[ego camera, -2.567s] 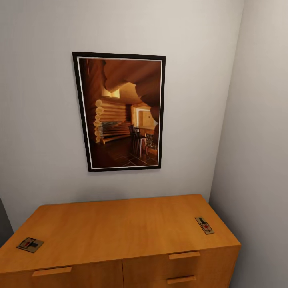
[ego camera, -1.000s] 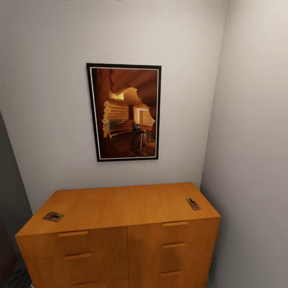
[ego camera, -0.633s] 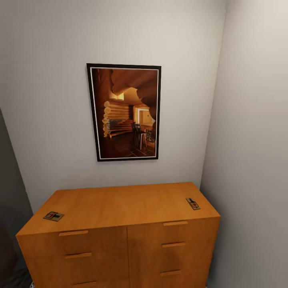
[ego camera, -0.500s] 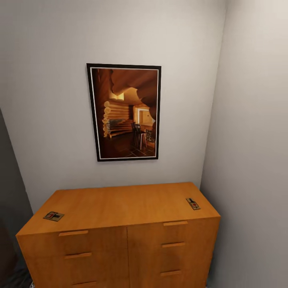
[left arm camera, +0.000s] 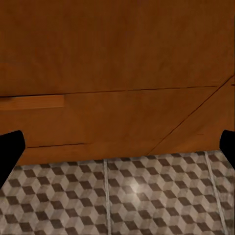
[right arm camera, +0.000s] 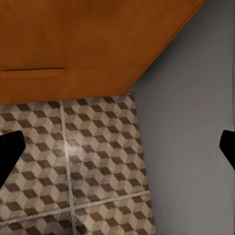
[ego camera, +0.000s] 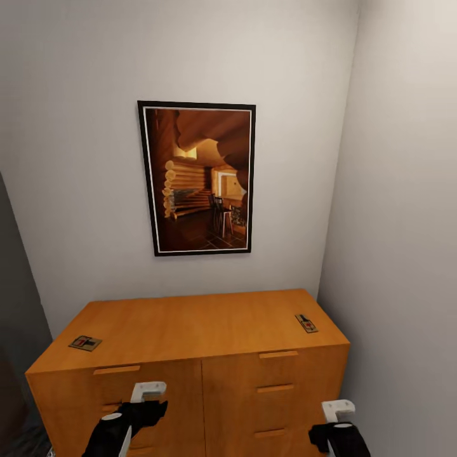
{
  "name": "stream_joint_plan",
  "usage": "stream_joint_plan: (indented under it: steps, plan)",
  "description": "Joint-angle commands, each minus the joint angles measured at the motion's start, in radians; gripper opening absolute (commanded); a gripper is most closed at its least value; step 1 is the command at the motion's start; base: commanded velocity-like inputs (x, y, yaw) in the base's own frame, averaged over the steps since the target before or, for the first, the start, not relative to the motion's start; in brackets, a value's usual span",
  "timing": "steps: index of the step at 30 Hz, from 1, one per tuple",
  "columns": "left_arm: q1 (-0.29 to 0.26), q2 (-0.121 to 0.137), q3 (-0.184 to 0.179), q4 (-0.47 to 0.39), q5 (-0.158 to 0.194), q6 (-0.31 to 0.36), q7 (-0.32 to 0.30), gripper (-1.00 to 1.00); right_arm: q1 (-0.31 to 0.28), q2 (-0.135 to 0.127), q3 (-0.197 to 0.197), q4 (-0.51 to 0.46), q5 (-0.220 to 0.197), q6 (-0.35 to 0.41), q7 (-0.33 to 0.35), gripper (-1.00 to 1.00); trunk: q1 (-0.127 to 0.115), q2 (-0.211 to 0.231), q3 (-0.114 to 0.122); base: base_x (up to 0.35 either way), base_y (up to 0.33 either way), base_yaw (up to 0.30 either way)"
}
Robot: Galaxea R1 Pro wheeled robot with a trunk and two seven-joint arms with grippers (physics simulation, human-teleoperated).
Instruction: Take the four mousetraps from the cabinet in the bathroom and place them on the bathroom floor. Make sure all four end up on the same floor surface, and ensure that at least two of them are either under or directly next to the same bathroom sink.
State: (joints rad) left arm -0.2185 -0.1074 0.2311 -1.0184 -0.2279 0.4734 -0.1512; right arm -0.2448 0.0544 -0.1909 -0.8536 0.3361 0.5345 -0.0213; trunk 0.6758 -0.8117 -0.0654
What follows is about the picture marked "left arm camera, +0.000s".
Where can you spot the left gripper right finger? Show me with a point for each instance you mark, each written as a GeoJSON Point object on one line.
{"type": "Point", "coordinates": [227, 146]}

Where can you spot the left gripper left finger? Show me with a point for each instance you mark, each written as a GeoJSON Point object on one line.
{"type": "Point", "coordinates": [12, 146]}

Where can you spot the cabinet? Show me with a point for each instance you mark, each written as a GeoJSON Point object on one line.
{"type": "Point", "coordinates": [101, 79]}

